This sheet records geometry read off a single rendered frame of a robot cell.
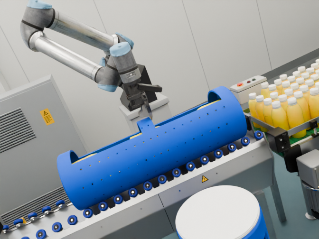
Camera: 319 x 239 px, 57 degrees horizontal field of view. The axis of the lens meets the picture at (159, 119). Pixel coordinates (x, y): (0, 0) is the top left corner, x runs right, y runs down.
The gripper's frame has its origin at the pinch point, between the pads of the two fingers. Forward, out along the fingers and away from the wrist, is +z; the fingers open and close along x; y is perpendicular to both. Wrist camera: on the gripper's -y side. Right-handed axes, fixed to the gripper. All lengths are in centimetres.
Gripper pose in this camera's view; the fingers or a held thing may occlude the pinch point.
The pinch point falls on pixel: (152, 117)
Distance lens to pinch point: 141.7
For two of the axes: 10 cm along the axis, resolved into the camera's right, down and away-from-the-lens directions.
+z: 3.4, 8.8, 3.4
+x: 2.3, 2.7, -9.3
